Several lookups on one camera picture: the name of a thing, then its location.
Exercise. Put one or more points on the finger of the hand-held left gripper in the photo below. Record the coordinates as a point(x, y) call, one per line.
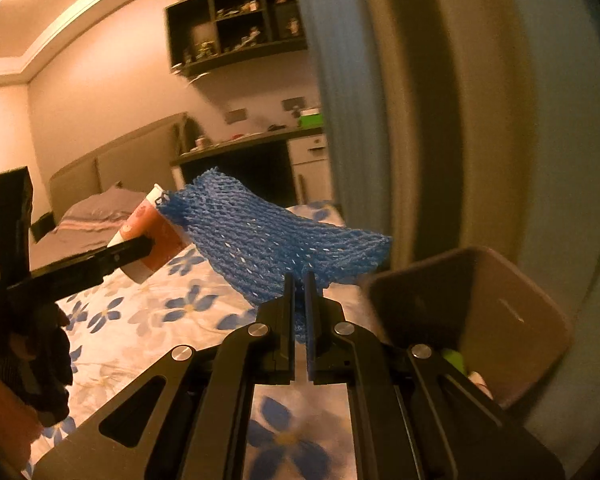
point(90, 262)

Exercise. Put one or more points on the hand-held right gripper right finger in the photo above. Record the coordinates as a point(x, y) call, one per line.
point(312, 320)

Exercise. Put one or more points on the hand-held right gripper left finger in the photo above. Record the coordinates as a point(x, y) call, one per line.
point(287, 320)

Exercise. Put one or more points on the orange printed paper cup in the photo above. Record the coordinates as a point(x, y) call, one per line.
point(145, 220)

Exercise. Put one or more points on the blue foam net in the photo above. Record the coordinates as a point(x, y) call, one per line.
point(260, 240)

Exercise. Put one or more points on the grey plastic trash bin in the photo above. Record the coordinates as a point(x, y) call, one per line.
point(505, 300)

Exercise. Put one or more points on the person's left forearm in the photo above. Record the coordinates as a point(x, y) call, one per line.
point(0, 410)

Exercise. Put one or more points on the person's left hand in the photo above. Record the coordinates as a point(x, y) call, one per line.
point(30, 360)

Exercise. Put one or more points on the black nightstand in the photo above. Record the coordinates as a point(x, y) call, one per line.
point(44, 225)

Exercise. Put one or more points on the grey pillow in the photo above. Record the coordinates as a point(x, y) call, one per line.
point(90, 215)

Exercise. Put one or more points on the blue floral blanket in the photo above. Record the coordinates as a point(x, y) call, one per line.
point(145, 320)

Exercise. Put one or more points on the green foam net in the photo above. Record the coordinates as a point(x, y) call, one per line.
point(454, 360)

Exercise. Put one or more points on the white drawer unit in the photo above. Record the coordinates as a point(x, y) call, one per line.
point(310, 160)

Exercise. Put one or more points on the small white jar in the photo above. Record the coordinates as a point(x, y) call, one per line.
point(200, 141)

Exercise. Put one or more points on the dark desk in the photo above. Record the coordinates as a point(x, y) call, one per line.
point(240, 144)

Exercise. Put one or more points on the green box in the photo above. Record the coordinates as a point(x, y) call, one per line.
point(311, 120)

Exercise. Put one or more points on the white clip lamp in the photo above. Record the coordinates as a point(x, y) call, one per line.
point(192, 76)

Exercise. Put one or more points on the blue and beige curtain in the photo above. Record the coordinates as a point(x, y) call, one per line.
point(430, 110)

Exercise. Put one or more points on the row of small figurines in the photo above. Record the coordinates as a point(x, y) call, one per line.
point(205, 49)

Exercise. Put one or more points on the grey wall socket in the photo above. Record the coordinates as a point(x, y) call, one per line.
point(292, 104)
point(237, 115)

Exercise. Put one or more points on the dark wall shelf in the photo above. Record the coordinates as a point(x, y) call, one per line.
point(250, 52)

